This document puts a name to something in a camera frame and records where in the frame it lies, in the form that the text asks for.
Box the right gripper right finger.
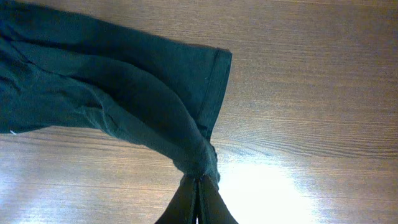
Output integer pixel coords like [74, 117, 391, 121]
[197, 175, 238, 224]

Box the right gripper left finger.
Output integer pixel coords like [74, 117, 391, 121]
[155, 175, 197, 224]

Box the dark green t-shirt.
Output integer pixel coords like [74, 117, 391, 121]
[1, 1, 232, 182]

